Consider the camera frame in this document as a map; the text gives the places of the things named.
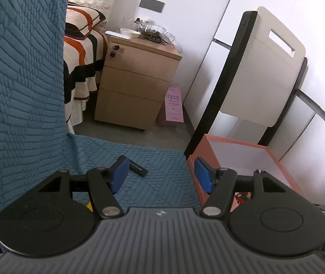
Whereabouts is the pink paper bag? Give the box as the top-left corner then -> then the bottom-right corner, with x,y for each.
157,84 -> 185,126

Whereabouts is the black rectangular stick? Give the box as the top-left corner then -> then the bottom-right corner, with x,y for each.
127,166 -> 148,177

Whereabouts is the white bowl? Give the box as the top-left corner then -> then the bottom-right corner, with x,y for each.
119,28 -> 142,39

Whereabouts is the clear plastic container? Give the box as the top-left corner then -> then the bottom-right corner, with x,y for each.
138,21 -> 178,45

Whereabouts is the striped pillow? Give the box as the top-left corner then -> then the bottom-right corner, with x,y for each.
64,1 -> 107,40

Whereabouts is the wooden bedside cabinet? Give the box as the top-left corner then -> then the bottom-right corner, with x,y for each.
94,31 -> 184,132

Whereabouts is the pink cardboard box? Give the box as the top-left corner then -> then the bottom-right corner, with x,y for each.
187,134 -> 303,206

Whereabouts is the striped bed blanket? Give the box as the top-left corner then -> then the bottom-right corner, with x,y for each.
63,29 -> 111,126

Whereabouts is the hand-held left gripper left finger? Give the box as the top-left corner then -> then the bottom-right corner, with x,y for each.
38,155 -> 130,217

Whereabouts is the black metal rail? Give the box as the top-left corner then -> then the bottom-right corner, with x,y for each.
293,88 -> 325,144

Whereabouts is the blue textured chair cover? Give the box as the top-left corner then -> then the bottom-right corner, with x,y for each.
0,0 -> 203,236

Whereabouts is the black and red figurine toy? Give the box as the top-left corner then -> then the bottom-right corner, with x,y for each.
234,191 -> 252,205

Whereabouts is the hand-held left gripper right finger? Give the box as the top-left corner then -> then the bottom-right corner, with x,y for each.
194,157 -> 302,217

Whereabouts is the white folding chair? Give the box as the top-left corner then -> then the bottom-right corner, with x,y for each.
183,6 -> 309,156

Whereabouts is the grey wall switch plate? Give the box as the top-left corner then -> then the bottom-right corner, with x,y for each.
139,0 -> 165,13

